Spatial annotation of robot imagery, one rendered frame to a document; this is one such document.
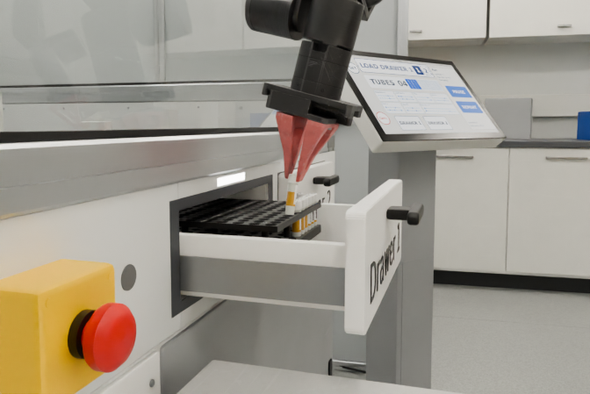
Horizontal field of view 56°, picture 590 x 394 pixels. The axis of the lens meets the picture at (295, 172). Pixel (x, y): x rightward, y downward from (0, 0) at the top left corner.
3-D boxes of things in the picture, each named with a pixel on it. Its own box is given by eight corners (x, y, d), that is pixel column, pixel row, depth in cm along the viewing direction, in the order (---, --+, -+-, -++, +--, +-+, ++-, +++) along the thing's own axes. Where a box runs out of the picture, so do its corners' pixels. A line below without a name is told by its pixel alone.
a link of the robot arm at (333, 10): (356, -12, 56) (374, 0, 61) (297, -23, 59) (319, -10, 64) (338, 56, 57) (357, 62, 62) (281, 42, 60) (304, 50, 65)
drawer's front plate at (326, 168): (333, 216, 110) (334, 161, 109) (289, 247, 83) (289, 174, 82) (324, 216, 111) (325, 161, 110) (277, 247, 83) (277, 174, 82)
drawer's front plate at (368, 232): (400, 259, 75) (402, 179, 74) (363, 338, 48) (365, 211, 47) (388, 258, 76) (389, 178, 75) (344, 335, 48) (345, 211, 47)
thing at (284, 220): (320, 206, 72) (320, 202, 72) (277, 232, 55) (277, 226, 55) (307, 206, 73) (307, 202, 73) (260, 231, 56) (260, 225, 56)
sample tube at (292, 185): (285, 214, 64) (290, 175, 64) (296, 215, 63) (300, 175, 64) (282, 213, 62) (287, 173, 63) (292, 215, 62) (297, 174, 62)
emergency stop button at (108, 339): (143, 357, 35) (142, 296, 35) (104, 386, 31) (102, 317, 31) (103, 352, 36) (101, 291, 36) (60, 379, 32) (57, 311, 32)
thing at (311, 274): (386, 250, 74) (386, 204, 74) (347, 312, 50) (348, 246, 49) (126, 232, 86) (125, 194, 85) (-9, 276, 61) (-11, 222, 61)
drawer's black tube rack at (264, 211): (320, 250, 73) (320, 202, 72) (277, 289, 56) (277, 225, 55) (169, 240, 79) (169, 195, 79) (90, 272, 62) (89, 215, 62)
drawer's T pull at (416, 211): (423, 214, 63) (424, 203, 63) (418, 226, 56) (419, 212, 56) (392, 213, 64) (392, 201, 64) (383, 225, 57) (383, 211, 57)
